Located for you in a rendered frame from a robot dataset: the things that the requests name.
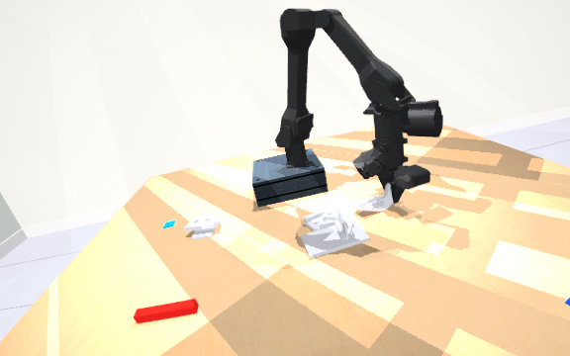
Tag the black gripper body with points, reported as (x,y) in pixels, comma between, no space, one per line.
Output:
(406,177)

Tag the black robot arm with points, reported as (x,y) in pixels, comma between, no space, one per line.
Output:
(380,82)

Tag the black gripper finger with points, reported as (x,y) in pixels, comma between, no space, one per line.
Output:
(384,174)
(395,190)

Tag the red rectangular bar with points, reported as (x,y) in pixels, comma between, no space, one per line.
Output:
(166,311)

